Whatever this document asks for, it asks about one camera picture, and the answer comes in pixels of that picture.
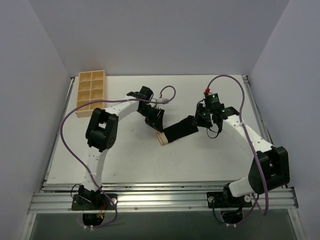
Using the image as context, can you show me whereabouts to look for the black underwear with beige waistband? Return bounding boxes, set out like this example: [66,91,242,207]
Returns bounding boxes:
[155,115,199,146]

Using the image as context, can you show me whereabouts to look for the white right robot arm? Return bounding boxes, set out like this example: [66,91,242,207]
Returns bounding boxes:
[194,102,290,207]

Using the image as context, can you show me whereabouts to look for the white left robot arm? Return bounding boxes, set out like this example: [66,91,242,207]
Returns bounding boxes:
[78,96,168,210]

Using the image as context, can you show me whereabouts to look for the wooden compartment tray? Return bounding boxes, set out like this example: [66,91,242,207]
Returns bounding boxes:
[75,70,106,118]

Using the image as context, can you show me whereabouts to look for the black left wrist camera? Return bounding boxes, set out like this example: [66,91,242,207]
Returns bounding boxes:
[138,86,154,101]

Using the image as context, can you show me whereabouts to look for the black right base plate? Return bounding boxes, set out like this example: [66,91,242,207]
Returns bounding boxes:
[206,191,253,209]

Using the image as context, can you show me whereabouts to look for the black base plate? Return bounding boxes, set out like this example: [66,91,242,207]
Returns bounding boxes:
[206,191,253,209]
[71,193,118,211]

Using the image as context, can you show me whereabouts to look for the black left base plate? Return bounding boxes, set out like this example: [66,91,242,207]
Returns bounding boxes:
[71,193,118,211]

